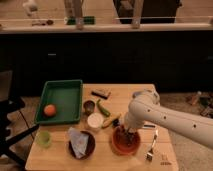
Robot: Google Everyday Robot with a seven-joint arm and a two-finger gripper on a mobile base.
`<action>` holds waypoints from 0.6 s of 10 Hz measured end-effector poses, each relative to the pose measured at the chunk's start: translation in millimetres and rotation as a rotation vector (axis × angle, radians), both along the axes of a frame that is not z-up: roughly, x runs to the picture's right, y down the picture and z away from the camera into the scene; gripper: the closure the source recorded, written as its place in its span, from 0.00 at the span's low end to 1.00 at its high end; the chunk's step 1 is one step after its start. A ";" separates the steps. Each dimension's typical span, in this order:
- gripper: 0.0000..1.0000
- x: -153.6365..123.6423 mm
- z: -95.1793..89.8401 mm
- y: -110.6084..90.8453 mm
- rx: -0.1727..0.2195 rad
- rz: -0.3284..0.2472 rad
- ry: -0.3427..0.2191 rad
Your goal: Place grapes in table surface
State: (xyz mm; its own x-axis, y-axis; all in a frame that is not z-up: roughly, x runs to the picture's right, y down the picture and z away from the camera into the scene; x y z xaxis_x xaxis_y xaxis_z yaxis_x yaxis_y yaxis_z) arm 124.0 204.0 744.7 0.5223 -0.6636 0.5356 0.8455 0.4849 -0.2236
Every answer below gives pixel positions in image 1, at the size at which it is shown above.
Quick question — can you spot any green plastic tray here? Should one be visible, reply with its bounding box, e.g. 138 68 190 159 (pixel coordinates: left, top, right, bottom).
34 80 83 125

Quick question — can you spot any light green cup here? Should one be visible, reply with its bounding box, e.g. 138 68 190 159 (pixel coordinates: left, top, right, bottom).
36 131 51 148

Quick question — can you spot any orange bowl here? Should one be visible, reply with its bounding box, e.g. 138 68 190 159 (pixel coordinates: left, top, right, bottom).
110 126 141 155

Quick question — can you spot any dark brown plate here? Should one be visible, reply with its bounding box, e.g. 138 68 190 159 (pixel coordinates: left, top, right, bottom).
68 131 96 160

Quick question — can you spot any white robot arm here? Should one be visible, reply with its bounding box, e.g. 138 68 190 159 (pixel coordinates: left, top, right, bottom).
124 89 213 149

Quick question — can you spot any green chili pepper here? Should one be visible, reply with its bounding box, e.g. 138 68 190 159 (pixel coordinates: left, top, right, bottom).
96 99 111 117

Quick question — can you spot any black chair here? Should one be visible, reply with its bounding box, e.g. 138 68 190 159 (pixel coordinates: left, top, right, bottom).
0 69 40 168

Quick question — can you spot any grey folded cloth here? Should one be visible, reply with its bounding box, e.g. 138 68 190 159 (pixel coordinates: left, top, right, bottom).
68 127 89 159

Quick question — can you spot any small dark metal cup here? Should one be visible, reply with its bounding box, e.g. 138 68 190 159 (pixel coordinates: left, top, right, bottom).
83 100 95 115

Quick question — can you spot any dish brush with white handle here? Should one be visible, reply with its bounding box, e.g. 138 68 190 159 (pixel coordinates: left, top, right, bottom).
112 118 157 130

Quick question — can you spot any orange fruit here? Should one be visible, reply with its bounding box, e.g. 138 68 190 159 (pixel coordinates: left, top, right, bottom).
44 104 56 117

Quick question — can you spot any white round lid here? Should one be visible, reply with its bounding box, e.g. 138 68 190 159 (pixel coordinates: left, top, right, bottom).
87 113 104 129

